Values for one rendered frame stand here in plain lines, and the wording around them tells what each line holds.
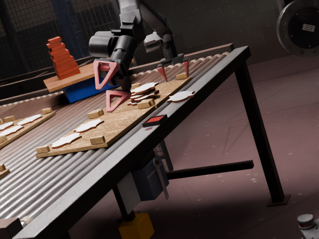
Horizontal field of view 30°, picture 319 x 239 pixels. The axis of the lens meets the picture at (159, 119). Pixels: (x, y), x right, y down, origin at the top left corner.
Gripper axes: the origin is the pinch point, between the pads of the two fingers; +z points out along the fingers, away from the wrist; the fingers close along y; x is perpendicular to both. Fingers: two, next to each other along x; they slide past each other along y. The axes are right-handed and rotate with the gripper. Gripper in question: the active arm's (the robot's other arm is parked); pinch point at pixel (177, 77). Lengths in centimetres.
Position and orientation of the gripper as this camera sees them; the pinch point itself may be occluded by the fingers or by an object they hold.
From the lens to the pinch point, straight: 261.9
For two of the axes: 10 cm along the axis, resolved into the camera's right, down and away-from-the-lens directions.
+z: 2.8, 9.3, 2.6
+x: -1.5, 3.1, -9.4
